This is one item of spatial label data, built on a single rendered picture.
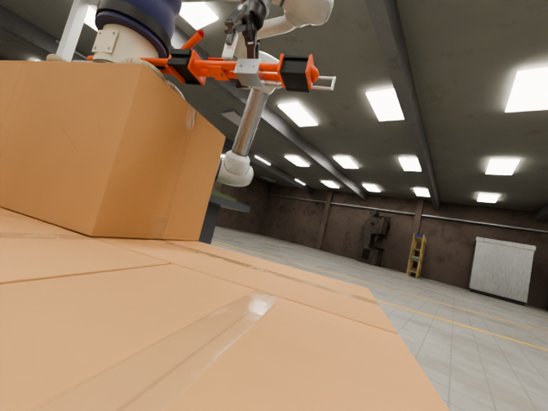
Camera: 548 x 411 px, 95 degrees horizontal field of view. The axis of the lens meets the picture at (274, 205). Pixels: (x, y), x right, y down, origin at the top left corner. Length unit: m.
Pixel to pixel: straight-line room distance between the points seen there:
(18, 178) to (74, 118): 0.21
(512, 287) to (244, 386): 13.51
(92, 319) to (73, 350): 0.05
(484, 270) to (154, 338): 13.45
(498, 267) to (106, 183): 13.46
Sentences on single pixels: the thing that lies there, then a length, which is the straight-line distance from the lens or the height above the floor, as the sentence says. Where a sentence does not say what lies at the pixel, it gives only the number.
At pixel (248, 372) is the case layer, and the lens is 0.22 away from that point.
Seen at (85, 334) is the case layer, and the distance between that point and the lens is 0.25.
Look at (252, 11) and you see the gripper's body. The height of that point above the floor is 1.24.
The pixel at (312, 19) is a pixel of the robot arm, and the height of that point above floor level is 1.34.
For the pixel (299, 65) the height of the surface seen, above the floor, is 1.07.
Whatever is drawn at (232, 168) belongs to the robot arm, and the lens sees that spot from 1.53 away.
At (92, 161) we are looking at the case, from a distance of 0.70.
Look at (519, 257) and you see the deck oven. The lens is 13.70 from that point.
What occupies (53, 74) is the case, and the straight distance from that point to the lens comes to 0.93.
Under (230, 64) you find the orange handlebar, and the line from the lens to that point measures 0.81.
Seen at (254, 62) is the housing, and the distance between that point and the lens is 0.79.
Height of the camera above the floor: 0.65
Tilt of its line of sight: 5 degrees up
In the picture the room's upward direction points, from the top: 13 degrees clockwise
